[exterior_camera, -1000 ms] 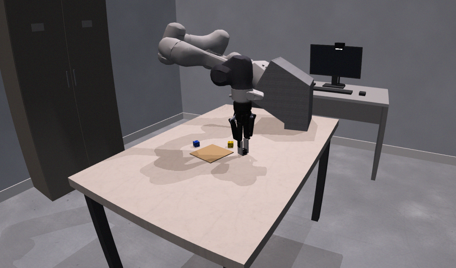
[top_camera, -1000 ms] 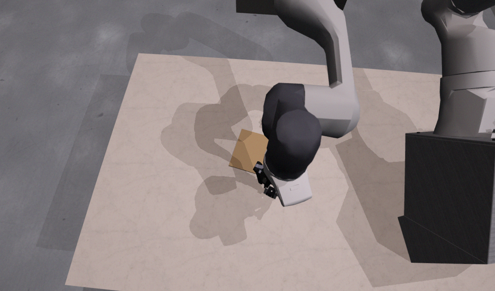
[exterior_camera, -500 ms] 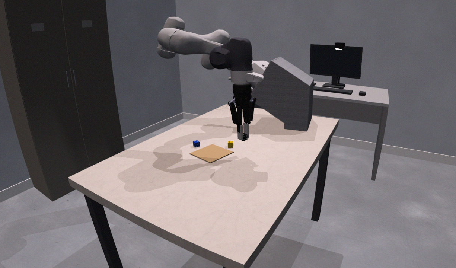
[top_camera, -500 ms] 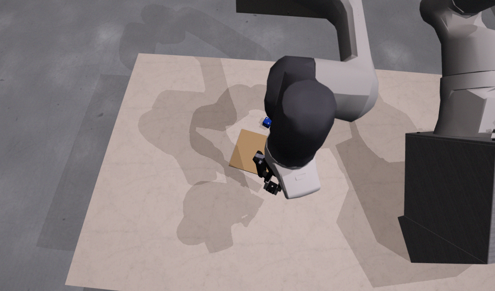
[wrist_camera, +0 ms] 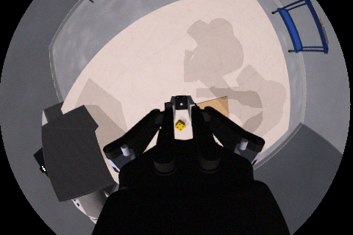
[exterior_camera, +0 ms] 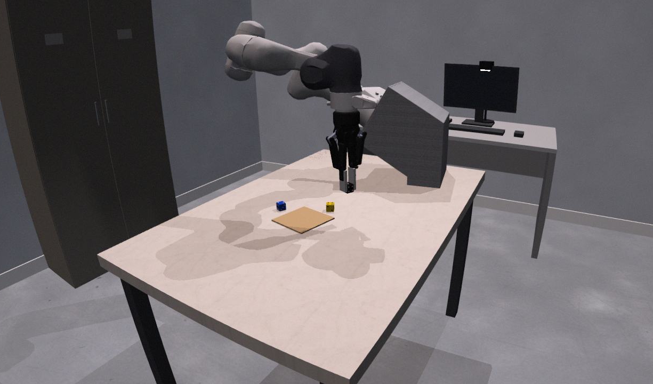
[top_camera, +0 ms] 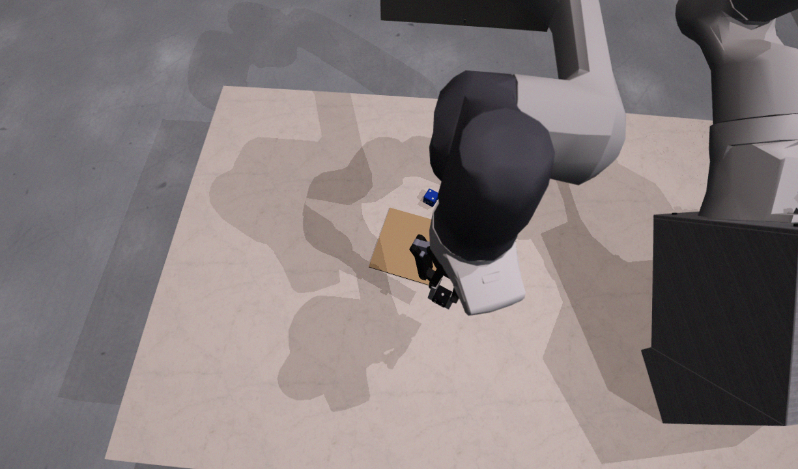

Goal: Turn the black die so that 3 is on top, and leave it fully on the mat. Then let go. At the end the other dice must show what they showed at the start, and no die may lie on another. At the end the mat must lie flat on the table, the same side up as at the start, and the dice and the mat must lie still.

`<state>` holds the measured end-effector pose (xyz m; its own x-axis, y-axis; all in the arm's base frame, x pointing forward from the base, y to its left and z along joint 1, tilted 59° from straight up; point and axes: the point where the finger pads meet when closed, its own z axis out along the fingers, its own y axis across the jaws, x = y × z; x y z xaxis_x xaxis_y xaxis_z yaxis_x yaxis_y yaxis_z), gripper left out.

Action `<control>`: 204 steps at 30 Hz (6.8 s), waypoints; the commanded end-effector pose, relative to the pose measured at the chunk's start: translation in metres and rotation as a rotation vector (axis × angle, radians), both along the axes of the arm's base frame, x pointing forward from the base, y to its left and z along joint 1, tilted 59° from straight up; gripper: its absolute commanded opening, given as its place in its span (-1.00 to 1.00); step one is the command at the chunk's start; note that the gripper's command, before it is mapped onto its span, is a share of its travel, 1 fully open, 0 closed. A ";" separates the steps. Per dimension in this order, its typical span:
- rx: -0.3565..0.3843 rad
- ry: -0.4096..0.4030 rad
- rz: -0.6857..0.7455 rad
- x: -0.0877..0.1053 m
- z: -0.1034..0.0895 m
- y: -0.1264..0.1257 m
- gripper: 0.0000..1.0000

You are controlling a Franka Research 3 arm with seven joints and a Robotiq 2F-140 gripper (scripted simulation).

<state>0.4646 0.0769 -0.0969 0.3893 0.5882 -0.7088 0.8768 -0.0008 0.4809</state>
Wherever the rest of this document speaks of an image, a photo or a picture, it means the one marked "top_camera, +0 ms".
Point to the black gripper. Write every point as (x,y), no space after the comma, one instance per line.
(425,259)

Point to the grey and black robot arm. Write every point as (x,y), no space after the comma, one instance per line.
(495,163)

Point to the black die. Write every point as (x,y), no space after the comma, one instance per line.
(441,296)

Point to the blue die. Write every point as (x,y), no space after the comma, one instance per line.
(431,197)

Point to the tan square mat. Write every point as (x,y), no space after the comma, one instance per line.
(392,254)

